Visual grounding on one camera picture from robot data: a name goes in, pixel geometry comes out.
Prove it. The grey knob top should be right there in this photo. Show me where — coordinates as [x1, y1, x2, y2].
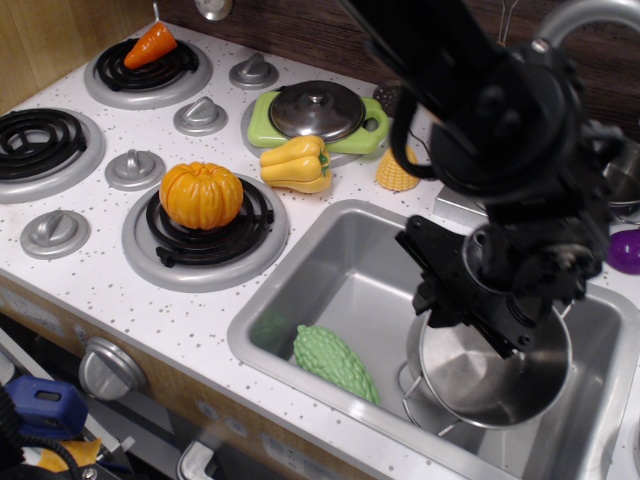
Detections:
[229, 53, 279, 90]

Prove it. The silver wall knob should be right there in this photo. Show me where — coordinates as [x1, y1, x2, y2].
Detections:
[194, 0, 234, 22]

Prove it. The silver oven handle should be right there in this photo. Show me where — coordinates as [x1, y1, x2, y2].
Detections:
[176, 441, 217, 480]

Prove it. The small metal pot behind faucet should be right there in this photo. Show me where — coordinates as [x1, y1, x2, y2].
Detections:
[604, 140, 639, 224]

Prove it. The silver faucet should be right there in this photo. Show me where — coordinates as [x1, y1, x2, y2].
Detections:
[434, 0, 640, 221]

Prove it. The blue clamp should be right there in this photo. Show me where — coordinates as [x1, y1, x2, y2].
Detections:
[5, 375, 89, 440]

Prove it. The stainless steel pot lid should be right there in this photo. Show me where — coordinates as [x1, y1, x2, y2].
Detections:
[269, 80, 365, 143]

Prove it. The yellow cloth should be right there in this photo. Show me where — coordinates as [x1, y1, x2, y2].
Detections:
[24, 438, 104, 474]

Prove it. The front stove burner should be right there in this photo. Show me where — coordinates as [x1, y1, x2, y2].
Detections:
[122, 175, 289, 293]

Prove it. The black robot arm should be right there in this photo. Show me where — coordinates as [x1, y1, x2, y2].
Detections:
[344, 1, 625, 358]

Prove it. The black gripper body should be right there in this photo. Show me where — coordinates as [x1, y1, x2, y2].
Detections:
[396, 215, 551, 358]

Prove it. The small metal strainer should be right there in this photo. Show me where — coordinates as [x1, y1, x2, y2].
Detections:
[372, 79, 432, 166]

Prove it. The yellow bell pepper toy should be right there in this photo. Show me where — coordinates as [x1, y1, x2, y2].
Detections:
[260, 136, 332, 194]

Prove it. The yellow corn toy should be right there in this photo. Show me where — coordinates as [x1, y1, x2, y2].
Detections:
[376, 149, 420, 192]

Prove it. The orange pumpkin toy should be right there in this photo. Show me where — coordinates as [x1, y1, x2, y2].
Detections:
[159, 162, 244, 230]

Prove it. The orange carrot toy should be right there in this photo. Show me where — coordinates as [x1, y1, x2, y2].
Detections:
[124, 22, 178, 70]

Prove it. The silver sink basin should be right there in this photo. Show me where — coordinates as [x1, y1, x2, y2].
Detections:
[228, 200, 639, 479]

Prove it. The purple eggplant toy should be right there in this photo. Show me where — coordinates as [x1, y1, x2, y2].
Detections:
[607, 230, 640, 275]

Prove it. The grey knob middle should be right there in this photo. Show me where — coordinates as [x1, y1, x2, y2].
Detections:
[173, 96, 228, 136]

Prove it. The grey knob left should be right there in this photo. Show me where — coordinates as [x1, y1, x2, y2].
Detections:
[105, 149, 166, 191]

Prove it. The green bitter melon toy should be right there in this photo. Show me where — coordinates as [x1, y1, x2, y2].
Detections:
[293, 325, 380, 405]

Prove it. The stove burner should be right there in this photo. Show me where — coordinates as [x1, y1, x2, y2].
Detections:
[122, 175, 289, 293]
[1, 108, 106, 204]
[84, 39, 213, 110]

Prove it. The back left stove burner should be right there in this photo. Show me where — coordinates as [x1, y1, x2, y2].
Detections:
[84, 39, 213, 110]

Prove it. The grey knob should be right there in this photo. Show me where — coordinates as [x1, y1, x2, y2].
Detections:
[105, 149, 166, 191]
[229, 53, 279, 90]
[173, 96, 228, 136]
[20, 210, 91, 260]

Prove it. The far left stove burner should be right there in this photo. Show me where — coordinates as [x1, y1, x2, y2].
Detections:
[1, 108, 106, 204]

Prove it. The grey knob front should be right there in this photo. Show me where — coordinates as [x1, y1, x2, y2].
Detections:
[20, 210, 91, 260]

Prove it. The silver oven front knob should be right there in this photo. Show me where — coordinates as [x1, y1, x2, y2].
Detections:
[79, 337, 147, 401]

